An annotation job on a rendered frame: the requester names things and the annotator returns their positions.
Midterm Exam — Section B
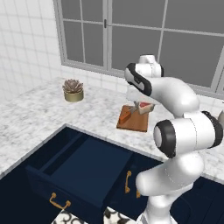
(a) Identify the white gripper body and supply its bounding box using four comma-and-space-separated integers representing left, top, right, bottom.
125, 87, 156, 106

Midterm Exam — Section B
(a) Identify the red meat piece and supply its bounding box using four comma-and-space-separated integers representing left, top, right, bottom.
137, 101, 155, 116

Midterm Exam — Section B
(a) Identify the wooden cutting board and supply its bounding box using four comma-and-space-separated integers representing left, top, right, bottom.
115, 104, 150, 133

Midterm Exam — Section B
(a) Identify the navy drawer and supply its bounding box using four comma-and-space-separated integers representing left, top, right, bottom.
24, 135, 134, 217

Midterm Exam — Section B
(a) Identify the grey framed window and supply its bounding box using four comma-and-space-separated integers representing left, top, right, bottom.
52, 0, 224, 100

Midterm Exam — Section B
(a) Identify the succulent in gold pot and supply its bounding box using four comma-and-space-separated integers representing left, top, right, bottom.
61, 78, 85, 103

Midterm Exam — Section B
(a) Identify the navy cupboard door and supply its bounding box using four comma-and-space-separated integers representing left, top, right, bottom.
170, 174, 224, 224
105, 150, 165, 221

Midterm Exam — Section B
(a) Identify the orange-handled knife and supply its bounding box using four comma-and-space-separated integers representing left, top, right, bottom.
119, 111, 133, 125

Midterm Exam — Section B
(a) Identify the gold drawer handle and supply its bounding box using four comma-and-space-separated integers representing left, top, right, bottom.
48, 192, 72, 211

